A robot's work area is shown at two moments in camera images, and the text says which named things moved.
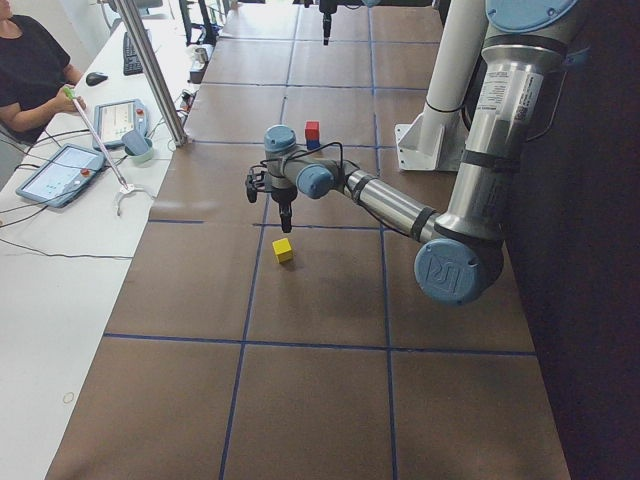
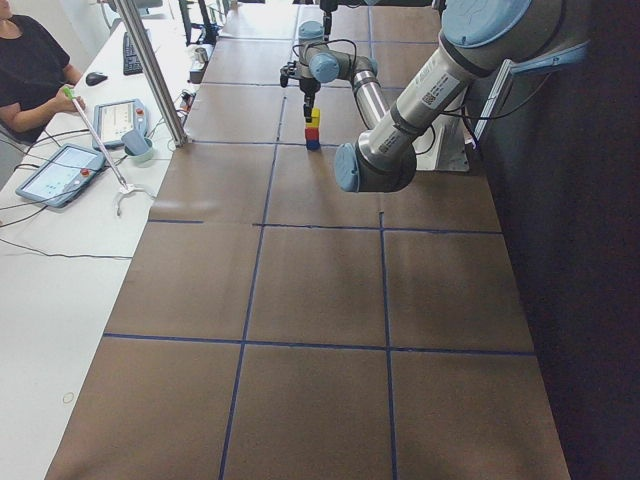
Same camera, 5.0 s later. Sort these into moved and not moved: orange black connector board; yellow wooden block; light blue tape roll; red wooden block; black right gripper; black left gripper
Moved: yellow wooden block; black left gripper
Not moved: light blue tape roll; red wooden block; black right gripper; orange black connector board
